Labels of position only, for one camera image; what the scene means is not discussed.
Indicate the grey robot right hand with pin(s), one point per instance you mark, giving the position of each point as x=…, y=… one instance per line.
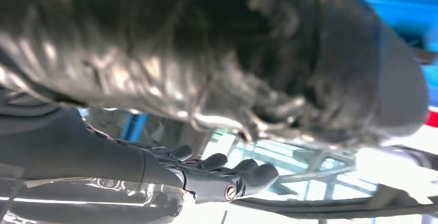
x=85, y=154

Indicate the blue metal shelf rack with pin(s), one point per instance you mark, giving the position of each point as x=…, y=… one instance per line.
x=403, y=3

